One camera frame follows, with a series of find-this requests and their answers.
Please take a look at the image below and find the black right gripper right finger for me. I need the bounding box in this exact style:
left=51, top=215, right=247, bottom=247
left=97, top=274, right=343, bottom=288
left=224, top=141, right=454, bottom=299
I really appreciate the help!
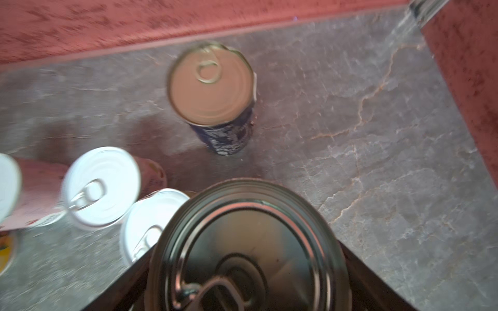
left=338, top=241, right=417, bottom=311

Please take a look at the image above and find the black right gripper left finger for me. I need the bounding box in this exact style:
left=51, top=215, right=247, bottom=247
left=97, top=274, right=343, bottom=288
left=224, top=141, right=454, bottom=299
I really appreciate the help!
left=82, top=246, right=155, bottom=310

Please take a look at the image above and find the light blue corn can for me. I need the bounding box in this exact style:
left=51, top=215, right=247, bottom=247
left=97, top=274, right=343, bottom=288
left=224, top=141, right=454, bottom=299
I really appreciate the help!
left=144, top=178, right=352, bottom=310

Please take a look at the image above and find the dark navy red can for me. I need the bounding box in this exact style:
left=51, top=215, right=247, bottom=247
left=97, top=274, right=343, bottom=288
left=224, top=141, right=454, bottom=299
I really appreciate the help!
left=166, top=42, right=257, bottom=156

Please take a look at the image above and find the green label white-top can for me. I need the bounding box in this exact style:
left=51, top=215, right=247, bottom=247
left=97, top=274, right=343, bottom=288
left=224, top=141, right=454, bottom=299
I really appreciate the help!
left=119, top=188, right=189, bottom=266

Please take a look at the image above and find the pink can right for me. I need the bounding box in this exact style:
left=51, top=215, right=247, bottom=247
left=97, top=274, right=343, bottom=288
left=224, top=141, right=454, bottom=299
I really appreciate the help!
left=61, top=146, right=167, bottom=231

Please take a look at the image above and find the pink can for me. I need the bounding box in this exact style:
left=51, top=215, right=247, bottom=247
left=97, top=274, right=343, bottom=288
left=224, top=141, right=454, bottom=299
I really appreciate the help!
left=1, top=154, right=69, bottom=231
left=61, top=146, right=167, bottom=231

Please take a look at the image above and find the small yellow white-lid can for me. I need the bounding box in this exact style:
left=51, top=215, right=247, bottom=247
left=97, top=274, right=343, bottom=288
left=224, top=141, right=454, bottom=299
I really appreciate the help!
left=0, top=231, right=18, bottom=275

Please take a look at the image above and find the pink can left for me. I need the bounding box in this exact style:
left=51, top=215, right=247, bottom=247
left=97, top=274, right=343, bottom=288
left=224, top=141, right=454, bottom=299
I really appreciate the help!
left=1, top=154, right=69, bottom=231

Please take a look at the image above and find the right aluminium corner post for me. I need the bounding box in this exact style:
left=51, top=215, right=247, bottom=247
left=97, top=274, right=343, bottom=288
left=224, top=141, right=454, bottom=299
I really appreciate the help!
left=409, top=0, right=449, bottom=28

